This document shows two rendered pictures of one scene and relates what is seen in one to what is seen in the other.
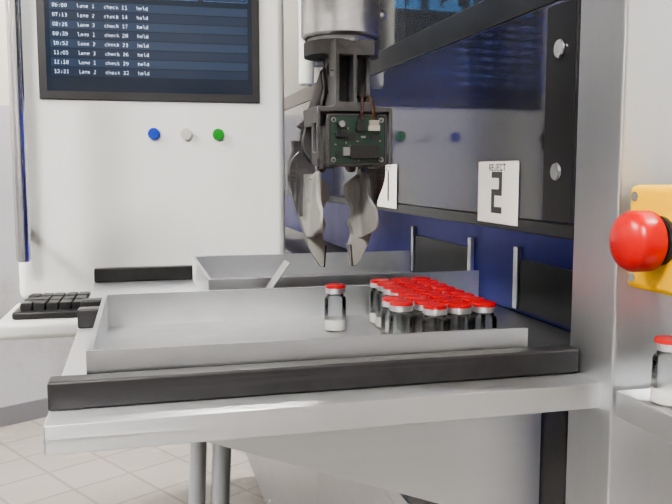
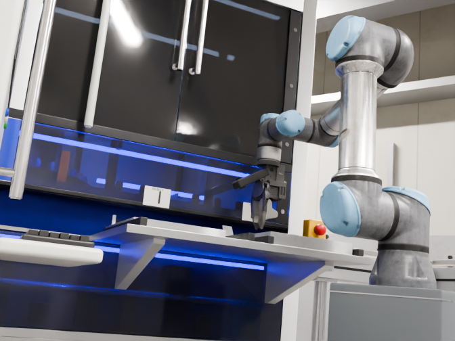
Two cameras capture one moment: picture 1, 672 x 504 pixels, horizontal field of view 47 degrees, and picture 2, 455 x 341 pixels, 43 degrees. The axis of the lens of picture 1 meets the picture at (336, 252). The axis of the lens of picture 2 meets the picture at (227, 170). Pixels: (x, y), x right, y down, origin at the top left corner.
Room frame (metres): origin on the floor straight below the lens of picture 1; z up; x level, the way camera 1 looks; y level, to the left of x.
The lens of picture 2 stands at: (1.14, 1.70, 0.73)
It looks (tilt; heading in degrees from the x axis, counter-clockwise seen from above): 13 degrees up; 261
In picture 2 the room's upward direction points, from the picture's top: 5 degrees clockwise
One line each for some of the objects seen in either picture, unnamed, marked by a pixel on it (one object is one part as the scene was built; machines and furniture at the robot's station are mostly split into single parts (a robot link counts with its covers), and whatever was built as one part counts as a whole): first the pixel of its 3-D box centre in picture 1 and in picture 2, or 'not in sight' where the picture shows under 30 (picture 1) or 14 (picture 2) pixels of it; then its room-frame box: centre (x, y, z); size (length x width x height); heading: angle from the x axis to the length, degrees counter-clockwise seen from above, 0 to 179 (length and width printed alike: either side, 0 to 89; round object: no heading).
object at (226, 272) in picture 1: (324, 275); (161, 234); (1.06, 0.02, 0.90); 0.34 x 0.26 x 0.04; 104
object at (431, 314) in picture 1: (404, 314); not in sight; (0.73, -0.07, 0.90); 0.18 x 0.02 x 0.05; 14
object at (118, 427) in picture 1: (300, 320); (223, 249); (0.88, 0.04, 0.87); 0.70 x 0.48 x 0.02; 14
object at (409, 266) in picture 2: not in sight; (402, 267); (0.51, 0.44, 0.84); 0.15 x 0.15 x 0.10
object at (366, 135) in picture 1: (343, 108); (269, 181); (0.74, -0.01, 1.10); 0.09 x 0.08 x 0.12; 14
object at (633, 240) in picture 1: (645, 240); (319, 229); (0.51, -0.20, 0.99); 0.04 x 0.04 x 0.04; 14
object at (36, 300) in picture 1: (142, 300); (49, 243); (1.32, 0.33, 0.82); 0.40 x 0.14 x 0.02; 103
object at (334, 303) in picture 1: (335, 308); not in sight; (0.77, 0.00, 0.90); 0.02 x 0.02 x 0.04
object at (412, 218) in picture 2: not in sight; (401, 218); (0.52, 0.44, 0.96); 0.13 x 0.12 x 0.14; 13
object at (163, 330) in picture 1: (290, 327); (282, 246); (0.70, 0.04, 0.90); 0.34 x 0.26 x 0.04; 104
